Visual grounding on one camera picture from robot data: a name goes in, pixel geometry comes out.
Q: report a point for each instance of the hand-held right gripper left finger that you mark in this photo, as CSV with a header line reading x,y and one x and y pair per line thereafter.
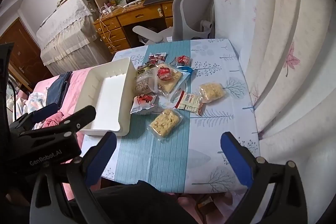
x,y
105,158

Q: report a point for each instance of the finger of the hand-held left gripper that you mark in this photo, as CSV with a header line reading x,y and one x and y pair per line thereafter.
x,y
44,111
81,115

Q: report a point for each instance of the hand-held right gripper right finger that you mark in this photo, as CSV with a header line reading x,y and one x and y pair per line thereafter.
x,y
236,158

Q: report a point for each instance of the white plastic tray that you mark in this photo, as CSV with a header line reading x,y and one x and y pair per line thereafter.
x,y
110,98

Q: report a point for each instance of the red white cartoon snack packet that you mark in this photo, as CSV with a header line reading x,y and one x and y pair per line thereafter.
x,y
143,103

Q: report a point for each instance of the yellow puffed snack clear packet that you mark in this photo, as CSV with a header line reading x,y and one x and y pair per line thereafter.
x,y
212,91
165,121

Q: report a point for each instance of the white labelled red stripe packet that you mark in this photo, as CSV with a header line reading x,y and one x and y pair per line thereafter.
x,y
190,102

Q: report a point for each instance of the large pale blue snack bag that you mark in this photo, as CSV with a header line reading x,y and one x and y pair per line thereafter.
x,y
181,89

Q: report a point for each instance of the dark cake clear red packet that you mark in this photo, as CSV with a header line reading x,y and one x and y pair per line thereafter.
x,y
165,73

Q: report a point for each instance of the brown white chocolate packet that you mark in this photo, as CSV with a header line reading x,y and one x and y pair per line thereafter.
x,y
157,58

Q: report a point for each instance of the beige wafer biscuit packet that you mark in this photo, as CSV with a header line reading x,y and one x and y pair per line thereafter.
x,y
172,85

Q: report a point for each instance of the small blue snack packet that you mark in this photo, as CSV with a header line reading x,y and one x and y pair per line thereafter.
x,y
187,70

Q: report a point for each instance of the red nut candy clear packet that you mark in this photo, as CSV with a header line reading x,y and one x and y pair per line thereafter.
x,y
183,60

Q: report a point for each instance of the pink garment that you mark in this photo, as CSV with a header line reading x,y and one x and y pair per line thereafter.
x,y
52,120

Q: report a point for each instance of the white blue patterned cloth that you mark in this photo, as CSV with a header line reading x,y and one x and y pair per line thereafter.
x,y
32,103

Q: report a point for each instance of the navy blue cloth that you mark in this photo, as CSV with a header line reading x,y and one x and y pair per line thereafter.
x,y
59,90

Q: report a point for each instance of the pink blanket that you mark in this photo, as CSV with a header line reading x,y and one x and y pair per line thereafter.
x,y
77,86

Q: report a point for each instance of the tree print tablecloth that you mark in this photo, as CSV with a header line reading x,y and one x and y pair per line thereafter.
x,y
162,158

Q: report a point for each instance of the brown wooden door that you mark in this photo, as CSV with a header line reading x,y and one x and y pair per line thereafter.
x,y
21,56

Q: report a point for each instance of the white lace furniture cover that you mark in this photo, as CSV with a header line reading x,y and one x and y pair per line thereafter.
x,y
68,29

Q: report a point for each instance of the wooden desk with drawers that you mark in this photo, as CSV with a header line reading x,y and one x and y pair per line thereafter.
x,y
136,15

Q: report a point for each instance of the white leaf print curtain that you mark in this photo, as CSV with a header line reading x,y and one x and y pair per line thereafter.
x,y
275,43

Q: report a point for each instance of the grey office chair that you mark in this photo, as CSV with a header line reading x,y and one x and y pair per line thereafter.
x,y
194,19

